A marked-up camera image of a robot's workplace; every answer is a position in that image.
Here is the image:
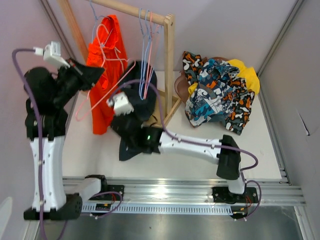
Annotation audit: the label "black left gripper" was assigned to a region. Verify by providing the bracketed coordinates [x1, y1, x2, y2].
[51, 57, 105, 107]

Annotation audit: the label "bright orange shorts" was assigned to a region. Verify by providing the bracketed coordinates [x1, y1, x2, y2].
[86, 15, 128, 135]

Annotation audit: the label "dark navy shorts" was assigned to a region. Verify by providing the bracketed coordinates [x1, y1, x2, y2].
[109, 59, 160, 162]

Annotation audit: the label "blue patterned shorts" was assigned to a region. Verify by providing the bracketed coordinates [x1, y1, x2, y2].
[184, 58, 240, 128]

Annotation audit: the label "orange grey camouflage shorts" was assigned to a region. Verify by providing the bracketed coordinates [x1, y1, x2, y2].
[181, 51, 256, 137]

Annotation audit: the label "yellow shorts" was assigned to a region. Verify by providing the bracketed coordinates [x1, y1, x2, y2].
[182, 53, 260, 96]

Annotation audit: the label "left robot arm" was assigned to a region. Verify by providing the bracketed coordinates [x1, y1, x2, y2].
[23, 58, 109, 221]

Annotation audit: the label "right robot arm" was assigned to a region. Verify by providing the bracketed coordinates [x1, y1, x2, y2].
[110, 113, 251, 204]

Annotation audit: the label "wooden clothes rack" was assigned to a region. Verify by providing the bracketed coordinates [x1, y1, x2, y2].
[58, 0, 181, 125]

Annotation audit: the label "translucent pink plastic basin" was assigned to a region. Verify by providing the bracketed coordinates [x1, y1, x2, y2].
[174, 56, 231, 126]

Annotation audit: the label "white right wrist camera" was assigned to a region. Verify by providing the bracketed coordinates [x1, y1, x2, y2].
[106, 92, 134, 116]

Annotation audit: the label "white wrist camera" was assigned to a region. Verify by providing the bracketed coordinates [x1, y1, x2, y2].
[33, 41, 70, 69]
[106, 92, 134, 116]

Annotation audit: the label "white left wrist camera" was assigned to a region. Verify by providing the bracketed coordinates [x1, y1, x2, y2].
[33, 41, 70, 69]

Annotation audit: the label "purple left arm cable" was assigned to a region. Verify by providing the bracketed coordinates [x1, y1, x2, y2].
[11, 47, 123, 240]

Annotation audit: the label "aluminium mounting rail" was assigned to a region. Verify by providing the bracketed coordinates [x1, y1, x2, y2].
[62, 177, 307, 207]

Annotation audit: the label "grey slotted cable duct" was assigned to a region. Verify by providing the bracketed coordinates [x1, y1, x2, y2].
[81, 202, 233, 216]

